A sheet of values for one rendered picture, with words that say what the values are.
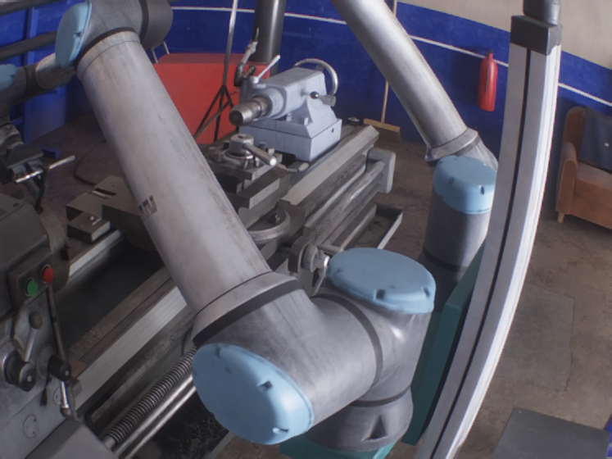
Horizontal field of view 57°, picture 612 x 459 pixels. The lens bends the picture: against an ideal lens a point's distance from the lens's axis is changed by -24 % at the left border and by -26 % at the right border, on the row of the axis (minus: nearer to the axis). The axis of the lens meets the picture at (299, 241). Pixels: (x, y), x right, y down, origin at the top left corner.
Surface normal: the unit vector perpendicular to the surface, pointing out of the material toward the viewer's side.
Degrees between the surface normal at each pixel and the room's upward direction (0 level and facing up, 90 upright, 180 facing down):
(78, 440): 32
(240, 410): 93
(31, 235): 45
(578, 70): 90
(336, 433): 70
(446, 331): 90
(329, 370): 53
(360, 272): 5
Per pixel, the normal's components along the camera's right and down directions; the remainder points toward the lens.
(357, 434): -0.01, 0.13
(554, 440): 0.10, -0.88
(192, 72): -0.05, 0.45
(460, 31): -0.39, 0.39
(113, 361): 0.61, -0.57
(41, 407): 0.92, 0.26
